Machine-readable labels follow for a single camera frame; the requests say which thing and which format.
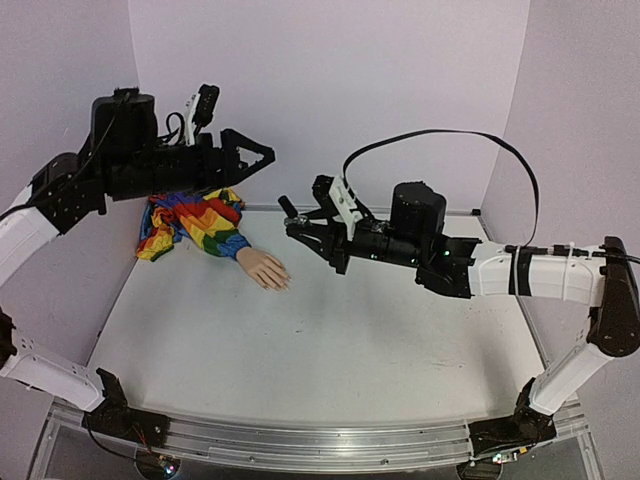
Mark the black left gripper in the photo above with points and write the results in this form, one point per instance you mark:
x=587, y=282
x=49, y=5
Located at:
x=215, y=176

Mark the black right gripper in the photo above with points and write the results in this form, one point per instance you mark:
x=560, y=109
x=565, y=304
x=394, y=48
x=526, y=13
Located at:
x=337, y=245

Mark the glitter nail polish bottle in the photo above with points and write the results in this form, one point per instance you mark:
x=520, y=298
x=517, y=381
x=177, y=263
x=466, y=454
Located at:
x=299, y=220

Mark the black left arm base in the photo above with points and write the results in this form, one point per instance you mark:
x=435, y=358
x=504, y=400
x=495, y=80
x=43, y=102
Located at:
x=114, y=417

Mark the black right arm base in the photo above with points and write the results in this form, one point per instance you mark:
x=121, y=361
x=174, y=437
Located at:
x=524, y=428

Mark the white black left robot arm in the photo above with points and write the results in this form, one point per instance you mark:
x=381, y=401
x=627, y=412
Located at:
x=125, y=158

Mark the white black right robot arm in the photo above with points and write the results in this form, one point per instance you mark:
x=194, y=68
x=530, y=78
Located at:
x=599, y=277

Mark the mannequin hand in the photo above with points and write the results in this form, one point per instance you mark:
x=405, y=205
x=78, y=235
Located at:
x=267, y=271

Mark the rainbow colored sleeve cloth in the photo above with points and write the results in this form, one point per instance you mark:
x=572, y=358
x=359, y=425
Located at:
x=210, y=220

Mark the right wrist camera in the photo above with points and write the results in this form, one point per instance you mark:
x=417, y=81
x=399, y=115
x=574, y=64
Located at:
x=340, y=202

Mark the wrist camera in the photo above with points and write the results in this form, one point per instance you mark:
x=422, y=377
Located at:
x=199, y=112
x=340, y=202

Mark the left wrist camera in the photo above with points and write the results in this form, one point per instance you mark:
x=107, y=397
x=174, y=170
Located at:
x=199, y=112

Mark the aluminium front rail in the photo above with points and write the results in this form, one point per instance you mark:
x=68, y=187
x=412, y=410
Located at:
x=332, y=450

